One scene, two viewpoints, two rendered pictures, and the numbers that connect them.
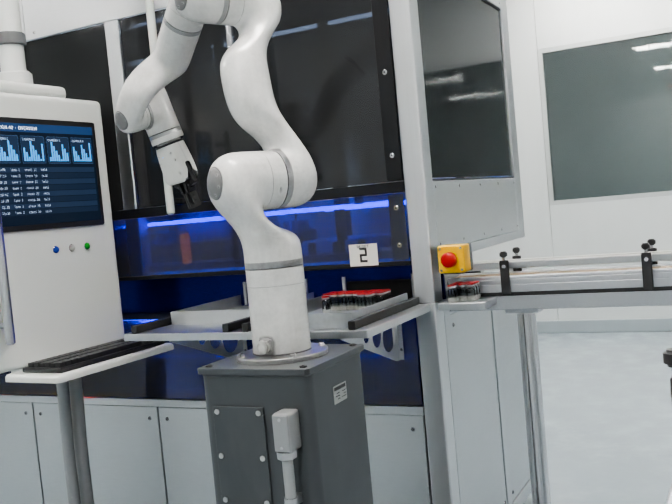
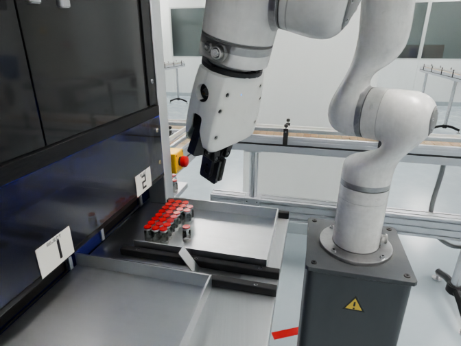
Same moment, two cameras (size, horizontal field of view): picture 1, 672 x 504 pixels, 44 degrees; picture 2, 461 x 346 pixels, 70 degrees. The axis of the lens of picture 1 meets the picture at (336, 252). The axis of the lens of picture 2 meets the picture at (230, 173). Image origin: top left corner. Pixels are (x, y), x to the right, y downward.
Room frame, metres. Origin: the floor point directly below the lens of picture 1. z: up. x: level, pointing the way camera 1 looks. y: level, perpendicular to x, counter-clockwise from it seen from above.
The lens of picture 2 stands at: (2.22, 0.80, 1.38)
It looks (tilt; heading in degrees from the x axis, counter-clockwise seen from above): 22 degrees down; 257
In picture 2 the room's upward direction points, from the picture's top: straight up
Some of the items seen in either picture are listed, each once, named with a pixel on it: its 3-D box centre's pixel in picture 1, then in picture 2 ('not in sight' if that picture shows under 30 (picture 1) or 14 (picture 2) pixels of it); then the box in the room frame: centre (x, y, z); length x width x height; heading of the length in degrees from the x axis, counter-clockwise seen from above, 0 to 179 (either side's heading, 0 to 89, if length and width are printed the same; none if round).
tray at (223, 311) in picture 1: (245, 307); (108, 311); (2.33, 0.27, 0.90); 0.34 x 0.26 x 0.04; 153
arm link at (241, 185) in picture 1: (255, 210); (385, 140); (1.69, 0.16, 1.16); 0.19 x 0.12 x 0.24; 126
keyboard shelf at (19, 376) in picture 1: (84, 362); not in sight; (2.30, 0.73, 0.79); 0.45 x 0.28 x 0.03; 151
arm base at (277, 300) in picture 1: (278, 311); (359, 215); (1.71, 0.13, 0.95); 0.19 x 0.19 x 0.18
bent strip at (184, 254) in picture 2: not in sight; (210, 264); (2.12, 0.19, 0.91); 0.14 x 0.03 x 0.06; 154
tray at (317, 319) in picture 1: (335, 310); (212, 228); (2.08, 0.02, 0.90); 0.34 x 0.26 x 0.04; 153
